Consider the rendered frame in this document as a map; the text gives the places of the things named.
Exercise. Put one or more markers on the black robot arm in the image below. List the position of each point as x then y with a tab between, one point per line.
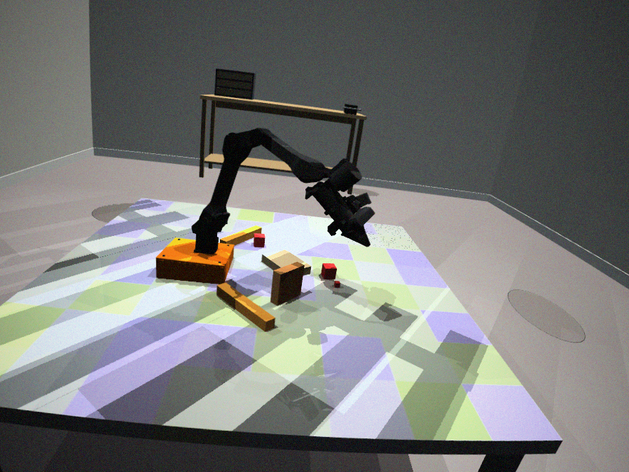
236	148

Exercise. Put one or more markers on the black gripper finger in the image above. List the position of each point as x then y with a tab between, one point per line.
360	235
347	236

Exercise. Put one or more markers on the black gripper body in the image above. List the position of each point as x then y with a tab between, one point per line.
344	217

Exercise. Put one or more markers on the yellow and orange long bar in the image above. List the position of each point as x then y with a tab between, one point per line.
241	236
245	306

